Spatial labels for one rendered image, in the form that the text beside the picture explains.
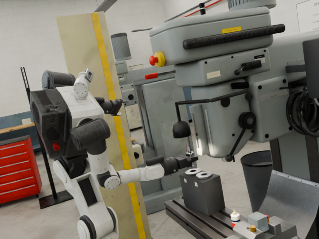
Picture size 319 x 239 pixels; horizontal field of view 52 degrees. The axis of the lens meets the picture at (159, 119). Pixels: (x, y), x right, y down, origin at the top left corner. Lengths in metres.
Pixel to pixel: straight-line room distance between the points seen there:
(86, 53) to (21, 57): 7.33
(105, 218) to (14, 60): 8.73
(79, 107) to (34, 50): 8.78
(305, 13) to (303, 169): 5.20
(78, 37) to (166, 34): 1.82
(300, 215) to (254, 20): 0.91
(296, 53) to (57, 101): 1.08
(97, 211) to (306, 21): 5.61
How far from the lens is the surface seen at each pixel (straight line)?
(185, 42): 1.17
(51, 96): 1.60
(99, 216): 1.77
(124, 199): 3.20
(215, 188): 1.79
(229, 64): 1.31
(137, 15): 11.09
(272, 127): 1.45
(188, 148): 1.82
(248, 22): 1.37
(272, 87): 1.44
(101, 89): 2.99
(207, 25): 1.26
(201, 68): 1.25
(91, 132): 1.41
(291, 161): 1.75
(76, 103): 1.56
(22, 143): 5.70
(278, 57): 1.48
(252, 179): 3.44
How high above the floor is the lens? 1.73
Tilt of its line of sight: 9 degrees down
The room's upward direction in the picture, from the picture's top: 11 degrees counter-clockwise
